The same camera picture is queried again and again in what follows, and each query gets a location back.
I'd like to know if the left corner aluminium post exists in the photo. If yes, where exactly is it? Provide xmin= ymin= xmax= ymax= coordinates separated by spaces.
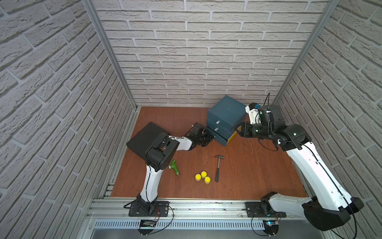
xmin=83 ymin=0 xmax=138 ymax=111

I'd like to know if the black tool case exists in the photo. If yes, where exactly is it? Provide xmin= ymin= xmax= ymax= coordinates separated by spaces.
xmin=126 ymin=122 xmax=168 ymax=160

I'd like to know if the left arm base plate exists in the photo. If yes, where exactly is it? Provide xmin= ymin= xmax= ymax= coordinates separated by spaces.
xmin=127 ymin=200 xmax=169 ymax=217

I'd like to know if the green toy drill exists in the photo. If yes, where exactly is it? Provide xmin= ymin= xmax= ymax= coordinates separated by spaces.
xmin=169 ymin=159 xmax=180 ymax=176

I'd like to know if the corner aluminium post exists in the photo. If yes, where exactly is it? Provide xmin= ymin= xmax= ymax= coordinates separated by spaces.
xmin=273 ymin=0 xmax=340 ymax=105
xmin=83 ymin=0 xmax=138 ymax=111

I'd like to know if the left controller box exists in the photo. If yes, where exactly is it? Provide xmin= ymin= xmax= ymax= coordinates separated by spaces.
xmin=138 ymin=220 xmax=156 ymax=236

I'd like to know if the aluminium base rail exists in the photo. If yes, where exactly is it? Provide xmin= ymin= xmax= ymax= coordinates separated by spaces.
xmin=86 ymin=198 xmax=317 ymax=232

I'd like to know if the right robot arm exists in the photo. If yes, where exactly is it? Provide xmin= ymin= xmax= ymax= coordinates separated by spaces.
xmin=235 ymin=103 xmax=364 ymax=231

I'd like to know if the controller box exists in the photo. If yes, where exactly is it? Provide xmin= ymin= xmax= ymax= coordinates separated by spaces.
xmin=263 ymin=221 xmax=279 ymax=237
xmin=138 ymin=220 xmax=156 ymax=236

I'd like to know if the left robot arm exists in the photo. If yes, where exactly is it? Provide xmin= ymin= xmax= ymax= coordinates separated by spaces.
xmin=126 ymin=122 xmax=214 ymax=215

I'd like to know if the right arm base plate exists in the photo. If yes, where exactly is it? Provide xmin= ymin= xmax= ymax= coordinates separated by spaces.
xmin=245 ymin=201 xmax=287 ymax=218

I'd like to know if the steel claw hammer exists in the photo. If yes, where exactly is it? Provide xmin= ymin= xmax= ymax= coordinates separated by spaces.
xmin=215 ymin=155 xmax=225 ymax=182

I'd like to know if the teal drawer cabinet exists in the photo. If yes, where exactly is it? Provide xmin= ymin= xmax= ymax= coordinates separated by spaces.
xmin=207 ymin=96 xmax=247 ymax=146

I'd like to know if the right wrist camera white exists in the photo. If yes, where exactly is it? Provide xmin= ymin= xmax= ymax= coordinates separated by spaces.
xmin=245 ymin=103 xmax=260 ymax=124

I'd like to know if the right corner aluminium post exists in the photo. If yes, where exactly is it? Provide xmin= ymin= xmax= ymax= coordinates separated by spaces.
xmin=273 ymin=0 xmax=340 ymax=105

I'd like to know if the right controller box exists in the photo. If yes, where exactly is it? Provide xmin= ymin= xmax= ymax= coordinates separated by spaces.
xmin=263 ymin=221 xmax=279 ymax=237

